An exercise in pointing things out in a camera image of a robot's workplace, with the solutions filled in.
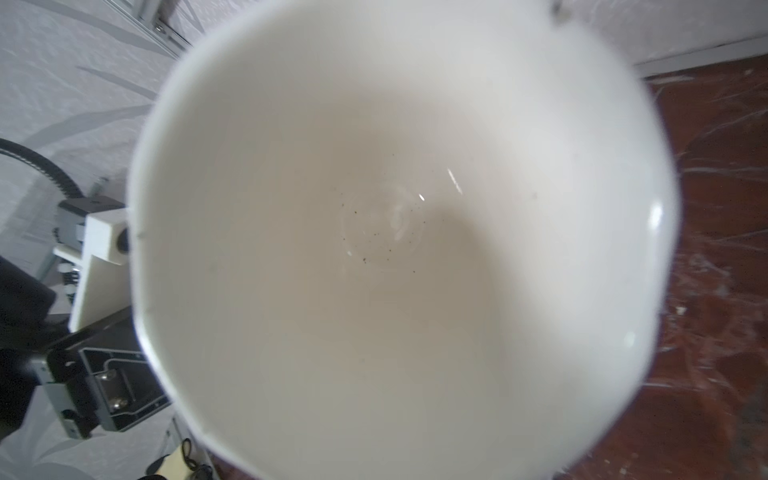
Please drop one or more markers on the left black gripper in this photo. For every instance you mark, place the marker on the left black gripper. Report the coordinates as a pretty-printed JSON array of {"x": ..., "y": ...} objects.
[{"x": 99, "y": 376}]

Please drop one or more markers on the white ceramic mug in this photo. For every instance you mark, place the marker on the white ceramic mug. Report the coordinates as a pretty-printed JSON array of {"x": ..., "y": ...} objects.
[{"x": 401, "y": 239}]

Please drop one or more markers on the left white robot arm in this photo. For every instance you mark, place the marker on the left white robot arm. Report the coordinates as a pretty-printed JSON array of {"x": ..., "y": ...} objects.
[{"x": 28, "y": 323}]

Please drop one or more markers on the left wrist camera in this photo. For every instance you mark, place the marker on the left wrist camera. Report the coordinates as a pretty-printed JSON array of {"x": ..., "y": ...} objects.
[{"x": 92, "y": 243}]

